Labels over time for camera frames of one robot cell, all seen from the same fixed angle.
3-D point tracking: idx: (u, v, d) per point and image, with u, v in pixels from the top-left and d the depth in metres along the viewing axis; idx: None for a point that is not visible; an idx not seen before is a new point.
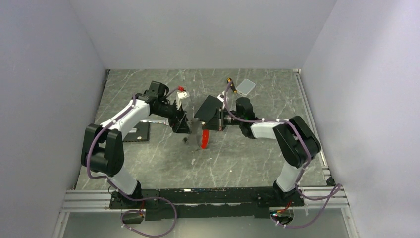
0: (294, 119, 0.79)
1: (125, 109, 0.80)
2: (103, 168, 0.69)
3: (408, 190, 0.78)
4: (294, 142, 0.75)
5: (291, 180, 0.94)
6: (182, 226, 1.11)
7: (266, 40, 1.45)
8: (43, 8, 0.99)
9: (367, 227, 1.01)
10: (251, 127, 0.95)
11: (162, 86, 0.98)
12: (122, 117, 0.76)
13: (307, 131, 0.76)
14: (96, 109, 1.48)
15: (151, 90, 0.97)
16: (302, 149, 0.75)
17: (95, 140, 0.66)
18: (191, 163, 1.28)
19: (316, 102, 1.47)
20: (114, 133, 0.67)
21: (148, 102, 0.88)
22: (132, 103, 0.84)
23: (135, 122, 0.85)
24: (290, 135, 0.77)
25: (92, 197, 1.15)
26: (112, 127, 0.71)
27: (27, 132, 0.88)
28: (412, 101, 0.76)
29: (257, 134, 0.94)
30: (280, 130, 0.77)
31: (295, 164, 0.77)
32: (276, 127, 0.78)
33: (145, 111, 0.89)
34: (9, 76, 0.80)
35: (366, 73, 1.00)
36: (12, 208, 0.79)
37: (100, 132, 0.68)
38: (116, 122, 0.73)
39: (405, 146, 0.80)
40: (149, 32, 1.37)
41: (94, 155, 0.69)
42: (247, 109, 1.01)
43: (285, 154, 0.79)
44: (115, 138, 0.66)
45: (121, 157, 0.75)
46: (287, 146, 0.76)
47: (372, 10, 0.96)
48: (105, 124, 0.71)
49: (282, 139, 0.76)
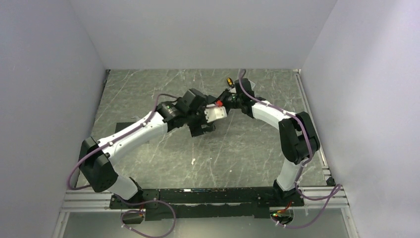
0: (302, 116, 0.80)
1: (134, 127, 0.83)
2: (91, 179, 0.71)
3: (409, 189, 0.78)
4: (297, 140, 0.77)
5: (291, 178, 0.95)
6: (182, 226, 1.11)
7: (267, 40, 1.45)
8: (42, 8, 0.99)
9: (367, 227, 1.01)
10: (252, 107, 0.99)
11: (196, 99, 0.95)
12: (123, 138, 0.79)
13: (310, 129, 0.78)
14: (96, 109, 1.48)
15: (183, 101, 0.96)
16: (303, 148, 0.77)
17: (82, 158, 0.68)
18: (191, 163, 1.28)
19: (316, 102, 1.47)
20: (105, 159, 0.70)
21: (165, 122, 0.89)
22: (145, 121, 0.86)
23: (144, 140, 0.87)
24: (294, 132, 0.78)
25: (92, 197, 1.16)
26: (107, 149, 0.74)
27: (26, 131, 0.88)
28: (412, 101, 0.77)
29: (257, 115, 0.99)
30: (286, 126, 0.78)
31: (293, 161, 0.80)
32: (282, 121, 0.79)
33: (159, 129, 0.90)
34: (8, 76, 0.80)
35: (365, 73, 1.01)
36: (11, 208, 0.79)
37: (93, 150, 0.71)
38: (112, 144, 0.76)
39: (405, 145, 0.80)
40: (149, 32, 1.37)
41: (85, 167, 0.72)
42: (245, 88, 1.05)
43: (285, 149, 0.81)
44: (103, 165, 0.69)
45: (112, 178, 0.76)
46: (289, 143, 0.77)
47: (371, 11, 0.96)
48: (102, 144, 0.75)
49: (287, 134, 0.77)
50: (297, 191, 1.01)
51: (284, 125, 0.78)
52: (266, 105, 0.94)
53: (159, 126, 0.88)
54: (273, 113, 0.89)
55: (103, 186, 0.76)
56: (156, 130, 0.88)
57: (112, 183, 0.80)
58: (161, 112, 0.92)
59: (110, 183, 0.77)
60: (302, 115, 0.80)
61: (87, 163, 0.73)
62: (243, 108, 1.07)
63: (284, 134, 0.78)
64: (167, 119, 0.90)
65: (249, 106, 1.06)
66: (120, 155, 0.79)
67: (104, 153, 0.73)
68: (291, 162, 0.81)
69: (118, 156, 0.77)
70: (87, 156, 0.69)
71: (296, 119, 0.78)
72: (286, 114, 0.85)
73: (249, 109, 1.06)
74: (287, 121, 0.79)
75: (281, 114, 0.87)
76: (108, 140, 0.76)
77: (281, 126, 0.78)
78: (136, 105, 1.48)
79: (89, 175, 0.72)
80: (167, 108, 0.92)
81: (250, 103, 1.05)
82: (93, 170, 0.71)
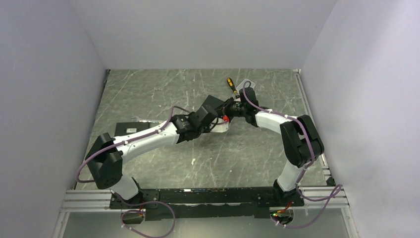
0: (303, 119, 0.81)
1: (149, 132, 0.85)
2: (96, 177, 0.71)
3: (408, 189, 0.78)
4: (299, 143, 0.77)
5: (293, 179, 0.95)
6: (182, 226, 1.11)
7: (267, 40, 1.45)
8: (42, 8, 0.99)
9: (367, 227, 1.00)
10: (256, 115, 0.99)
11: (210, 114, 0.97)
12: (137, 140, 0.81)
13: (314, 131, 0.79)
14: (96, 109, 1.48)
15: (196, 115, 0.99)
16: (305, 149, 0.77)
17: (95, 153, 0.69)
18: (191, 163, 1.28)
19: (316, 102, 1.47)
20: (116, 156, 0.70)
21: (178, 133, 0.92)
22: (160, 128, 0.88)
23: (155, 146, 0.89)
24: (297, 134, 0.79)
25: (92, 197, 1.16)
26: (121, 148, 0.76)
27: (27, 131, 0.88)
28: (412, 101, 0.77)
29: (261, 122, 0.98)
30: (287, 128, 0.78)
31: (296, 164, 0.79)
32: (284, 124, 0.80)
33: (170, 139, 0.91)
34: (9, 76, 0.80)
35: (366, 73, 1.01)
36: (11, 207, 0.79)
37: (107, 147, 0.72)
38: (127, 144, 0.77)
39: (405, 145, 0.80)
40: (149, 33, 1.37)
41: (95, 162, 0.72)
42: (249, 97, 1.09)
43: (287, 152, 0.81)
44: (114, 162, 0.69)
45: (116, 177, 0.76)
46: (292, 146, 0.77)
47: (371, 11, 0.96)
48: (117, 142, 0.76)
49: (288, 137, 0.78)
50: (298, 191, 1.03)
51: (285, 128, 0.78)
52: (269, 112, 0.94)
53: (171, 136, 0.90)
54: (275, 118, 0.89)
55: (108, 184, 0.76)
56: (168, 139, 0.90)
57: (116, 182, 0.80)
58: (175, 124, 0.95)
59: (114, 181, 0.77)
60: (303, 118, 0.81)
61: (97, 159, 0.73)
62: (247, 117, 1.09)
63: (286, 136, 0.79)
64: (180, 131, 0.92)
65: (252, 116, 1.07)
66: (130, 156, 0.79)
67: (118, 150, 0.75)
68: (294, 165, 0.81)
69: (129, 156, 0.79)
70: (101, 151, 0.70)
71: (297, 121, 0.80)
72: (287, 117, 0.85)
73: (253, 119, 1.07)
74: (288, 124, 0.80)
75: (282, 118, 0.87)
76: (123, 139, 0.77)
77: (283, 129, 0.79)
78: (136, 105, 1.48)
79: (95, 172, 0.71)
80: (180, 121, 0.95)
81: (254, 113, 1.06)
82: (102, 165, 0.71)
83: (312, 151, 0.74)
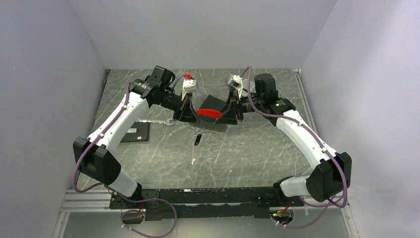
0: (343, 160, 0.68)
1: (117, 112, 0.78)
2: (97, 176, 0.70)
3: (409, 190, 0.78)
4: (330, 188, 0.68)
5: (297, 192, 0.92)
6: (183, 226, 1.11)
7: (267, 40, 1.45)
8: (42, 8, 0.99)
9: (367, 227, 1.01)
10: (279, 120, 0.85)
11: (167, 71, 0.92)
12: (111, 128, 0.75)
13: (348, 172, 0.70)
14: (96, 108, 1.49)
15: (154, 77, 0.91)
16: (333, 191, 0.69)
17: (81, 155, 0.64)
18: (191, 163, 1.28)
19: (316, 102, 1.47)
20: (103, 150, 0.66)
21: (145, 97, 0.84)
22: (124, 103, 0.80)
23: (131, 122, 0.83)
24: (331, 176, 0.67)
25: (92, 197, 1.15)
26: (100, 142, 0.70)
27: (27, 131, 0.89)
28: (412, 102, 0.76)
29: (281, 127, 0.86)
30: (325, 177, 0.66)
31: (315, 199, 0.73)
32: (323, 170, 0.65)
33: (141, 107, 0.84)
34: (9, 76, 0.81)
35: (366, 73, 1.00)
36: (11, 207, 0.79)
37: (88, 147, 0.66)
38: (103, 136, 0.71)
39: (404, 146, 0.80)
40: (149, 33, 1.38)
41: (86, 166, 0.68)
42: (268, 87, 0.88)
43: (312, 188, 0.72)
44: (103, 155, 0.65)
45: (116, 168, 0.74)
46: (324, 193, 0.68)
47: (372, 10, 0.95)
48: (92, 139, 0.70)
49: (324, 183, 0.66)
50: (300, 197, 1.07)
51: (324, 175, 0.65)
52: (299, 124, 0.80)
53: (140, 104, 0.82)
54: (309, 142, 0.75)
55: (112, 179, 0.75)
56: (139, 109, 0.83)
57: (120, 172, 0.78)
58: (136, 91, 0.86)
59: (117, 171, 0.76)
60: (342, 157, 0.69)
61: (86, 162, 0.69)
62: (265, 111, 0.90)
63: (319, 179, 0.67)
64: (145, 93, 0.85)
65: (272, 109, 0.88)
66: (115, 144, 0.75)
67: (99, 146, 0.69)
68: (312, 197, 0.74)
69: (113, 146, 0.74)
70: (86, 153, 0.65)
71: (337, 166, 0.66)
72: (325, 152, 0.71)
73: (273, 112, 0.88)
74: (326, 167, 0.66)
75: (319, 148, 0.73)
76: (97, 133, 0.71)
77: (321, 174, 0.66)
78: None
79: (93, 173, 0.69)
80: (140, 85, 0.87)
81: (273, 106, 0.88)
82: (95, 166, 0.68)
83: (345, 203, 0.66)
